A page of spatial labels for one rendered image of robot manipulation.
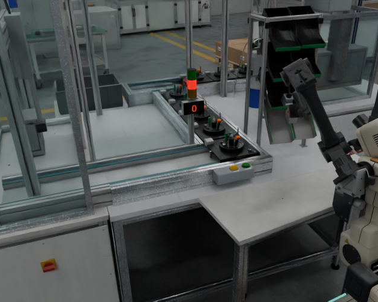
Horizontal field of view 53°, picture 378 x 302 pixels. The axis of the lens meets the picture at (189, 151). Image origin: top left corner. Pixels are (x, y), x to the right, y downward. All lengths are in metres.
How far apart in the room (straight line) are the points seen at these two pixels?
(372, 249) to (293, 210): 0.38
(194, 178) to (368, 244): 0.86
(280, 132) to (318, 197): 0.45
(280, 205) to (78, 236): 0.99
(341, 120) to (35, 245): 2.40
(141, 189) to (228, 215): 0.45
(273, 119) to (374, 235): 0.86
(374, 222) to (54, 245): 1.44
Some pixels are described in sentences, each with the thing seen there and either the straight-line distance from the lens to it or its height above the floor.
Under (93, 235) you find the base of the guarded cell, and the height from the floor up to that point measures 0.76.
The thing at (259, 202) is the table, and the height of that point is 0.86.
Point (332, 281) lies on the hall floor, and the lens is 2.84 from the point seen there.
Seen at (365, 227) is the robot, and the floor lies 0.90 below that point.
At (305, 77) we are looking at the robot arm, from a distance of 1.43.
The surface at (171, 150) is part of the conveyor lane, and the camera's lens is 2.21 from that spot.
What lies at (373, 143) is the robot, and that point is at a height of 1.29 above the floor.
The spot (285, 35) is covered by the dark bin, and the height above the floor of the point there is 1.57.
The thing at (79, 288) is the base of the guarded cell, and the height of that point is 0.44.
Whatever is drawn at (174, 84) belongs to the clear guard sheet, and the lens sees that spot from 2.09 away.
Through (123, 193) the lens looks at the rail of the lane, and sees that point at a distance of 1.91.
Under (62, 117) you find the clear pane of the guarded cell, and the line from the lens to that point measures 1.67.
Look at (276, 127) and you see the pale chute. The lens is 2.26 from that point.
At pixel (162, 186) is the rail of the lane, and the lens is 1.94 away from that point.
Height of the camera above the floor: 1.97
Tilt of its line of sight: 28 degrees down
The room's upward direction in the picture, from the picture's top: 1 degrees counter-clockwise
